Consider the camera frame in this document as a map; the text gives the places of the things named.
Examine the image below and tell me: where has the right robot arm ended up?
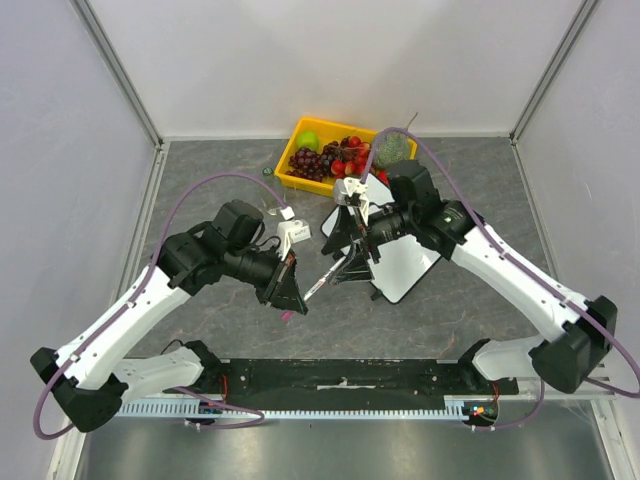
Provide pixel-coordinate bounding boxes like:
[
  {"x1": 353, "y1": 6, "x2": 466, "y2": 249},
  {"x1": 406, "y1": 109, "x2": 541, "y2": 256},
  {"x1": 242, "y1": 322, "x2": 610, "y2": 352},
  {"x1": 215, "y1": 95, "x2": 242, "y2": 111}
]
[{"x1": 322, "y1": 160, "x2": 617, "y2": 394}]

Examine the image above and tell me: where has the clear glass bottle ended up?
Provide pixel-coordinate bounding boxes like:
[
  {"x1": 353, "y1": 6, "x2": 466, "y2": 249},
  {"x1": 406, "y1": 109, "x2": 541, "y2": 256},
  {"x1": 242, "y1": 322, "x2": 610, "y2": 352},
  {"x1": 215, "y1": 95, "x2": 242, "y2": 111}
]
[{"x1": 261, "y1": 167, "x2": 285, "y2": 216}]

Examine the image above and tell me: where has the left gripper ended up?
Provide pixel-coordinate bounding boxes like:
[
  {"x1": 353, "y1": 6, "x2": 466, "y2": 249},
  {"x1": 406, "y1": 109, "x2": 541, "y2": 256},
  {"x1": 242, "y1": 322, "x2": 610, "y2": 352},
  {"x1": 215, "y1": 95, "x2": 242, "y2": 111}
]
[{"x1": 225, "y1": 244, "x2": 308, "y2": 315}]

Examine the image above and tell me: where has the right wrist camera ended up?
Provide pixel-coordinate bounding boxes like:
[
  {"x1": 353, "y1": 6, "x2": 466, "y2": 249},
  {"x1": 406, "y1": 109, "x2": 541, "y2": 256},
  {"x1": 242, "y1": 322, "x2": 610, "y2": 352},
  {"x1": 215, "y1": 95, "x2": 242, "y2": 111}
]
[{"x1": 333, "y1": 177, "x2": 370, "y2": 225}]

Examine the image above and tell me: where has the left aluminium frame post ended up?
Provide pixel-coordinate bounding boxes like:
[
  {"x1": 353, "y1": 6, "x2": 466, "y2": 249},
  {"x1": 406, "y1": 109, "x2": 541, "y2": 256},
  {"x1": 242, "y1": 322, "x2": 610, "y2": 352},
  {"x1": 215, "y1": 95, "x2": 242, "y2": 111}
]
[{"x1": 70, "y1": 0, "x2": 164, "y2": 148}]

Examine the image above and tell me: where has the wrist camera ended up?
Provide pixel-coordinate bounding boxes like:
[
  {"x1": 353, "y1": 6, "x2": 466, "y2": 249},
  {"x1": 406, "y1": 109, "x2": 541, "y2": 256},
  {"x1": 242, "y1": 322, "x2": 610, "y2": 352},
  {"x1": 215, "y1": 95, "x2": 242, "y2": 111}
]
[
  {"x1": 277, "y1": 206, "x2": 312, "y2": 261},
  {"x1": 333, "y1": 177, "x2": 370, "y2": 225}
]

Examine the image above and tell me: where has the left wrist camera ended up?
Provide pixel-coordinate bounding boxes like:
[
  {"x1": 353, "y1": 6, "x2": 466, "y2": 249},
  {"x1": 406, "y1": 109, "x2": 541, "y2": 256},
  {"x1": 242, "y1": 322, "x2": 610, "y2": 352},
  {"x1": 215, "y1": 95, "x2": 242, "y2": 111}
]
[{"x1": 277, "y1": 206, "x2": 312, "y2": 261}]

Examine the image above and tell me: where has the yellow plastic bin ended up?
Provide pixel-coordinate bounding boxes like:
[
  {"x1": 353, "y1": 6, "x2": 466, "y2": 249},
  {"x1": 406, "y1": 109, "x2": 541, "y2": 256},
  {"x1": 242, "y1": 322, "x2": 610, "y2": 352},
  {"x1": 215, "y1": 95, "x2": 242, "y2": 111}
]
[{"x1": 273, "y1": 116, "x2": 418, "y2": 198}]

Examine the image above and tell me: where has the right aluminium frame post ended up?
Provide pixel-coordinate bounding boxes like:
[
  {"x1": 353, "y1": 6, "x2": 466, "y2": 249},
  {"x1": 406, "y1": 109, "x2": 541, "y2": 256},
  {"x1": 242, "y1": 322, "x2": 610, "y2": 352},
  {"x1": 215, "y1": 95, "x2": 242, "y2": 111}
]
[{"x1": 509, "y1": 0, "x2": 601, "y2": 146}]

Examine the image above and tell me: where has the red cherry bunch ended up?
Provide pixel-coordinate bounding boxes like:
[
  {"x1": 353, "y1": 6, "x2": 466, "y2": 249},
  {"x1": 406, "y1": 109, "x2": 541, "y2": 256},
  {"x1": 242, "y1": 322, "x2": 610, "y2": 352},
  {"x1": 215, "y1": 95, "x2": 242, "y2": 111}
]
[{"x1": 324, "y1": 136, "x2": 371, "y2": 179}]

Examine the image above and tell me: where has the small whiteboard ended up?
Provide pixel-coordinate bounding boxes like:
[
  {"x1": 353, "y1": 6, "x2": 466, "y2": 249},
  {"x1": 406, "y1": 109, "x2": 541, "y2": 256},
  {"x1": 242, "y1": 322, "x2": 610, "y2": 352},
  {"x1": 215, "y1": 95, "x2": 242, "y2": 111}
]
[{"x1": 320, "y1": 174, "x2": 441, "y2": 304}]

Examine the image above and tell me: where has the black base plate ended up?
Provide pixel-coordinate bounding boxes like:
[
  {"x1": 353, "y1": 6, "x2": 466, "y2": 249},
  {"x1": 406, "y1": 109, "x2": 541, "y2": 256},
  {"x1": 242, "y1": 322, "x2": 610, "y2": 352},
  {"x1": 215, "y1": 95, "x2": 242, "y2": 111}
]
[{"x1": 164, "y1": 339, "x2": 521, "y2": 412}]

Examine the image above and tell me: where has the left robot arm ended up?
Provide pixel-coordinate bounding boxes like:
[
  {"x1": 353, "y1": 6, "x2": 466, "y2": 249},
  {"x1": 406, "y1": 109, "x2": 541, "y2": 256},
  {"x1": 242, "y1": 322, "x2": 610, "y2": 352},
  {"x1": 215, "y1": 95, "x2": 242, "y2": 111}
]
[{"x1": 30, "y1": 200, "x2": 311, "y2": 433}]

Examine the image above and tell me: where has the green netted melon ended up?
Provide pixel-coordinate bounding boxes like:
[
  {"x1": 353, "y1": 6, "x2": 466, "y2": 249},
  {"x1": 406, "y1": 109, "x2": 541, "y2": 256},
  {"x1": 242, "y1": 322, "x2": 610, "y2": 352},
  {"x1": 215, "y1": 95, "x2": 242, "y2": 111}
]
[{"x1": 373, "y1": 132, "x2": 411, "y2": 170}]

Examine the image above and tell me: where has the green apple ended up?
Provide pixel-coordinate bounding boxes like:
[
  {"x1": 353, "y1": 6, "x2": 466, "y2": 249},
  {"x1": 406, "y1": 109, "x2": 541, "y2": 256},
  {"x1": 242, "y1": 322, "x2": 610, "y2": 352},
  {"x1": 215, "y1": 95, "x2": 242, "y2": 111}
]
[{"x1": 295, "y1": 130, "x2": 320, "y2": 151}]

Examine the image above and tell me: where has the red apple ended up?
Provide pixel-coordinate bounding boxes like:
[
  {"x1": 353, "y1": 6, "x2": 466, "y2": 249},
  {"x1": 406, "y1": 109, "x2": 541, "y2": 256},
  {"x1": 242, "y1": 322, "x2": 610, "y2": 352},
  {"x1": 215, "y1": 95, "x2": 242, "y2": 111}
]
[{"x1": 377, "y1": 170, "x2": 389, "y2": 185}]

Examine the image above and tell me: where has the aluminium frame post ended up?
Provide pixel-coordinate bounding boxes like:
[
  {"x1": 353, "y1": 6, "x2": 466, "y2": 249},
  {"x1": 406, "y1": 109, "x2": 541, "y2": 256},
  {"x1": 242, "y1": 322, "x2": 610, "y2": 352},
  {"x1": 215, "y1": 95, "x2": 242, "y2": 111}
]
[
  {"x1": 509, "y1": 0, "x2": 601, "y2": 146},
  {"x1": 70, "y1": 0, "x2": 164, "y2": 148}
]

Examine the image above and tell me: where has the white marker pen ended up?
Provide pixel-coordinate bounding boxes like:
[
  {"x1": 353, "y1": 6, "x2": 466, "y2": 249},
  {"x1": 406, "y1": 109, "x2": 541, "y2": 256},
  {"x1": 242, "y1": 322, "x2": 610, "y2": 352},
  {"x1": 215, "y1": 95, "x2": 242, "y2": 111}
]
[{"x1": 303, "y1": 257, "x2": 346, "y2": 302}]

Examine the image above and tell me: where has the white cable duct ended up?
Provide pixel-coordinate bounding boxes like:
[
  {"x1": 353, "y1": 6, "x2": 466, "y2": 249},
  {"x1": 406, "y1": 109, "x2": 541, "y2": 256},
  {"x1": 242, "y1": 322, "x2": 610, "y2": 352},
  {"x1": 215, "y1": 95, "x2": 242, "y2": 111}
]
[{"x1": 116, "y1": 395, "x2": 497, "y2": 421}]

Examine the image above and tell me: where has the purple grape bunch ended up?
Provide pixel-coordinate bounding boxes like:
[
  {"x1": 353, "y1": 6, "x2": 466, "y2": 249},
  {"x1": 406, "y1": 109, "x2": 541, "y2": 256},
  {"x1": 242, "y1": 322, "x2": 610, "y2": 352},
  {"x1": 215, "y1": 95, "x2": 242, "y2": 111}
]
[{"x1": 285, "y1": 145, "x2": 334, "y2": 183}]

